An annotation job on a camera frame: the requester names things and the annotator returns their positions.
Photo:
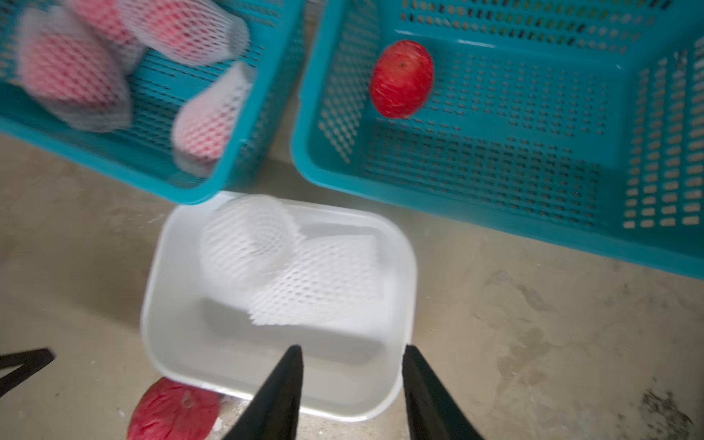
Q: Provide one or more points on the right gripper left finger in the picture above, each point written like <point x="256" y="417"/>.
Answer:
<point x="273" y="413"/>

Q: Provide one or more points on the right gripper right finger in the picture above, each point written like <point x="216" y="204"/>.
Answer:
<point x="431" y="411"/>

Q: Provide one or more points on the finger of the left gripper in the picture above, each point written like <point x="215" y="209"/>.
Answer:
<point x="23" y="365"/>

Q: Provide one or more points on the red apple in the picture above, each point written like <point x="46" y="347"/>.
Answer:
<point x="402" y="79"/>
<point x="173" y="410"/>

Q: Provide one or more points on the white foam net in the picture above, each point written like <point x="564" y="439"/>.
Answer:
<point x="248" y="241"/>
<point x="330" y="278"/>

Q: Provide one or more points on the netted apple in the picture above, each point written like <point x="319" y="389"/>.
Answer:
<point x="70" y="73"/>
<point x="203" y="127"/>
<point x="103" y="19"/>
<point x="190" y="32"/>

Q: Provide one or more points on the white plastic tub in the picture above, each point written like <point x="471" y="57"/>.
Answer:
<point x="197" y="334"/>

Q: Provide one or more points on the left teal plastic basket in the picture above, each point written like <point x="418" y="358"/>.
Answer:
<point x="142" y="154"/>

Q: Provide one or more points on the teal plastic basket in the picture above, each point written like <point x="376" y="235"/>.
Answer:
<point x="578" y="123"/>
<point x="142" y="154"/>

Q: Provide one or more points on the netted apple in basket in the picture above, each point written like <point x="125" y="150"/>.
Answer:
<point x="70" y="73"/>
<point x="190" y="32"/>
<point x="103" y="19"/>

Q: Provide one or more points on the right teal plastic basket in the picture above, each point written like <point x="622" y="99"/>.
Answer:
<point x="578" y="123"/>

